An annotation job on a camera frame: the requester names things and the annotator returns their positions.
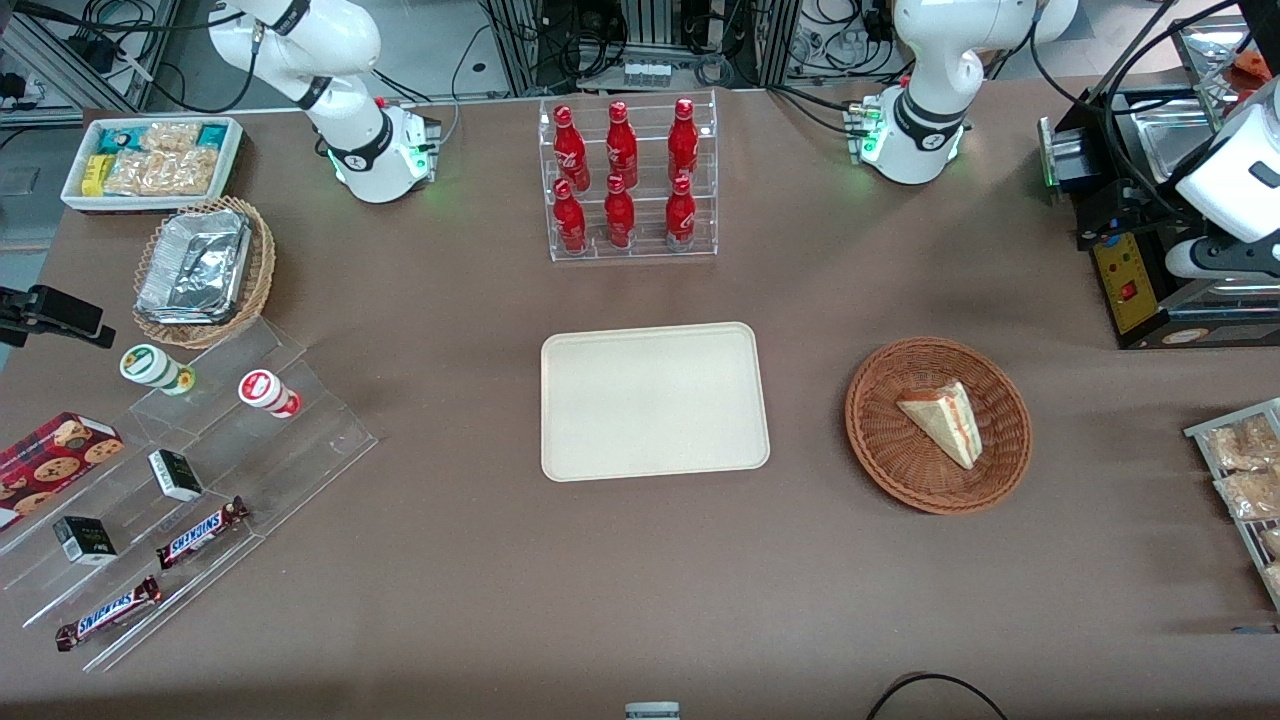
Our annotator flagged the Snickers chocolate bar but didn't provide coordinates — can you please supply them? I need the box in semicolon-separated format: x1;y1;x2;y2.
155;496;250;571
54;576;162;653

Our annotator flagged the black machine yellow panel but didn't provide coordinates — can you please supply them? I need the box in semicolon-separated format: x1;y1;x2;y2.
1037;85;1280;351

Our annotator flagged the aluminium frame rack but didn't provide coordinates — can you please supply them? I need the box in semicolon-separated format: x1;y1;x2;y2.
480;0;801;96

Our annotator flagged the clear acrylic stepped shelf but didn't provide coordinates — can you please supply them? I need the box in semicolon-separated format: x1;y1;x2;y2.
0;318;379;673

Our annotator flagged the clear acrylic bottle rack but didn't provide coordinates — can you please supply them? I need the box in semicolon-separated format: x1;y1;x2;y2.
538;88;719;263

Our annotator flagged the aluminium foil container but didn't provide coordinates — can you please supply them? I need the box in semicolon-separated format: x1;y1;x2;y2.
136;208;253;326

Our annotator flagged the red cola bottle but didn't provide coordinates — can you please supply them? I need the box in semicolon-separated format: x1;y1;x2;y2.
553;104;591;193
605;100;639;189
603;173;636;250
667;97;700;183
665;174;698;251
552;178;589;254

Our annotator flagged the red lid cup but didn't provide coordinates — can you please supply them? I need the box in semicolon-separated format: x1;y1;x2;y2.
237;369;302;419

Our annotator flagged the brown wicker basket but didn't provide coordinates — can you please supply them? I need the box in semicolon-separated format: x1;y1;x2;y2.
845;337;1033;516

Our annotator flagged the red tartan cookie box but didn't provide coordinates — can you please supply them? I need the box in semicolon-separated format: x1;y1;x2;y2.
0;411;126;531

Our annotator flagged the black looped cable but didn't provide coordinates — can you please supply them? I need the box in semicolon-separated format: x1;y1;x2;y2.
865;672;1011;720

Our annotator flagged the tray of snack bags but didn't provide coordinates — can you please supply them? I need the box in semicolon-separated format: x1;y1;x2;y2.
1183;398;1280;613

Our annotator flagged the green lid cup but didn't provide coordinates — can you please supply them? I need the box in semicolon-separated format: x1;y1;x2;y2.
119;343;196;397

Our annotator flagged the cream plastic tray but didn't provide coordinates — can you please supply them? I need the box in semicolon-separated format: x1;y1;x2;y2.
540;321;772;483

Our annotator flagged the stainless steel tray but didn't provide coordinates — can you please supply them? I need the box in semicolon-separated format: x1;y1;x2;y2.
1130;95;1236;186

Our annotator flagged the light wicker basket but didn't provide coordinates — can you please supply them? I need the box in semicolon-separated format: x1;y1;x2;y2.
132;195;277;351

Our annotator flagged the small black carton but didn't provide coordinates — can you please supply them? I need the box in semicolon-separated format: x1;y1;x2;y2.
148;449;204;503
52;516;118;567

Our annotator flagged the aluminium frame beam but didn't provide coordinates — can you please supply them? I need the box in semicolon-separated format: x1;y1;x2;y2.
0;0;186;126

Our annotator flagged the triangle sandwich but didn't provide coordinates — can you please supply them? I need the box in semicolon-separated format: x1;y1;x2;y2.
895;380;984;471

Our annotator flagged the white rectangular snack bin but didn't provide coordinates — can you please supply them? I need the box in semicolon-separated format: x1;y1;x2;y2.
60;115;246;216

